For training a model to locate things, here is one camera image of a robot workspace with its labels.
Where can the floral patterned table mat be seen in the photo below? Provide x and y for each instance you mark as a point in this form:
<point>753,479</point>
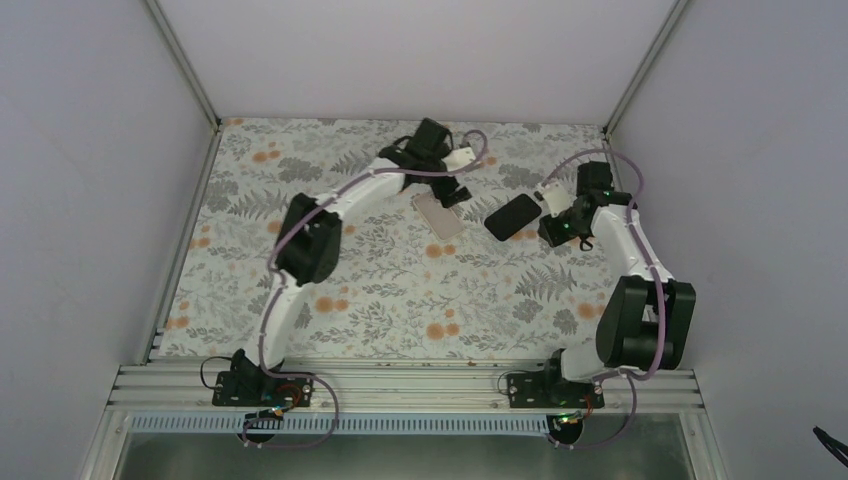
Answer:
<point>399,290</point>

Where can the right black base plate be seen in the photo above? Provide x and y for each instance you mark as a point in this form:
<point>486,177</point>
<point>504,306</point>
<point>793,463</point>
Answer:
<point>553,391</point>

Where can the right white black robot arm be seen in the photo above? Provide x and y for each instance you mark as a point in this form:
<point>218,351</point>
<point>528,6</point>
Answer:
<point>645,324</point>

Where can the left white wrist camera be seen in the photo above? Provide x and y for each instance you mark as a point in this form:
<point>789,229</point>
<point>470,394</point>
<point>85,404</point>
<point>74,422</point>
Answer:
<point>460,160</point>

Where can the beige phone case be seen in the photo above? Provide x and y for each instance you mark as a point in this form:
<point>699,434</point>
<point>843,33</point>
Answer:
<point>443,222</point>

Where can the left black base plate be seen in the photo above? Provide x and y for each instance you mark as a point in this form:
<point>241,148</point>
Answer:
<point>260,391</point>

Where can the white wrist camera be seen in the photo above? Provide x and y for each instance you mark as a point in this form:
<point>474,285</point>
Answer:
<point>460,160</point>
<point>555,197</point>

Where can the aluminium rail frame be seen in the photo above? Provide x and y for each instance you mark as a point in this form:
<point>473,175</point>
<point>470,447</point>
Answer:
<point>391,397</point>

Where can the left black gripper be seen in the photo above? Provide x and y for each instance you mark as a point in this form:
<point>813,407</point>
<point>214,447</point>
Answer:
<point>441,193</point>

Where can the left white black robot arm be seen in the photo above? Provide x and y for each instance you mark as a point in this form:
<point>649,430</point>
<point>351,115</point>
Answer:
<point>308,247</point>

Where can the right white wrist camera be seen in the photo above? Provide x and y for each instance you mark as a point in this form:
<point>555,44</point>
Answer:
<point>555,197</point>

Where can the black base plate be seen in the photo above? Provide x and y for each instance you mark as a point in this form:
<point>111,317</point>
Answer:
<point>553,391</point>
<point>260,391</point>

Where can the black phone on table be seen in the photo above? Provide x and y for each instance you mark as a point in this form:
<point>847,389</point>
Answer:
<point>512,217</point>

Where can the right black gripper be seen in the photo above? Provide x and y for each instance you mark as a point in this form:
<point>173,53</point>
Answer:
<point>553,237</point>

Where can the black object at edge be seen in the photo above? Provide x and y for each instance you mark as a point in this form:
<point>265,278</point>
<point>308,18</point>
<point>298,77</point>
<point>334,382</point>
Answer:
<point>832,445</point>

